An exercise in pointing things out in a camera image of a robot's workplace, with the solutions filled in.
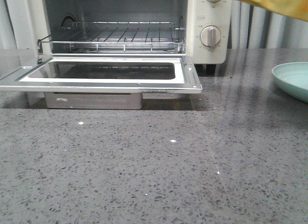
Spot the yellow striped croissant bread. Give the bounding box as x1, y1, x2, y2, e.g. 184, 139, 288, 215
239, 0, 308, 21

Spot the lower oven knob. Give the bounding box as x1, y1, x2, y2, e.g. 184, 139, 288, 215
200, 26, 221, 47

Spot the glass oven door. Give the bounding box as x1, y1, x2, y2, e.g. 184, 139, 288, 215
0, 56, 202, 109

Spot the white Toshiba toaster oven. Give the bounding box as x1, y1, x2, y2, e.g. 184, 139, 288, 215
4, 0, 233, 77

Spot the metal oven wire rack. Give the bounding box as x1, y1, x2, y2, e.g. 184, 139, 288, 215
38, 22, 186, 54

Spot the light green round plate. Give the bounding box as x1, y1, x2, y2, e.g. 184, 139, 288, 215
272, 62, 308, 103

